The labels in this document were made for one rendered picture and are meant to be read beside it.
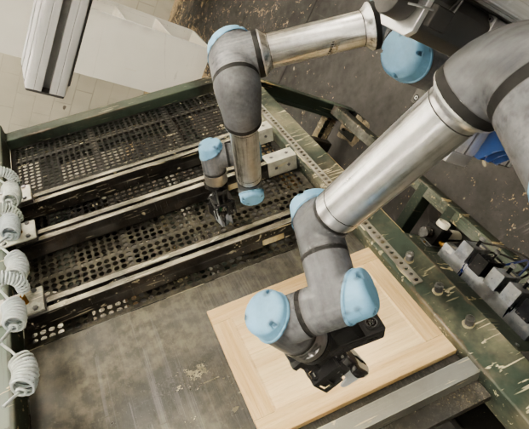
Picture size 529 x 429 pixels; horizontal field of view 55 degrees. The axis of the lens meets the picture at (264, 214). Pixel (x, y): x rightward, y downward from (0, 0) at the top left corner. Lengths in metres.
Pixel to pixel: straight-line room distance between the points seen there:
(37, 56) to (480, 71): 0.48
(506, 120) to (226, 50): 0.85
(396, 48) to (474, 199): 1.42
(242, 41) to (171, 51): 3.79
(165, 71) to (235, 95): 3.91
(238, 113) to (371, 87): 2.02
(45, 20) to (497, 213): 2.14
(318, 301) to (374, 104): 2.45
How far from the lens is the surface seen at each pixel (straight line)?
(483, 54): 0.58
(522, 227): 2.42
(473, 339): 1.48
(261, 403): 1.38
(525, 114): 0.52
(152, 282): 1.68
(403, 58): 1.23
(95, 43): 4.90
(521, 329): 1.57
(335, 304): 0.74
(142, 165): 2.11
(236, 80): 1.21
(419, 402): 1.37
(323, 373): 0.94
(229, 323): 1.53
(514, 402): 1.41
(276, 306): 0.76
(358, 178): 0.70
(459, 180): 2.62
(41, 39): 0.65
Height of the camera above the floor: 2.11
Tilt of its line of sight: 34 degrees down
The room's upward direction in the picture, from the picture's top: 82 degrees counter-clockwise
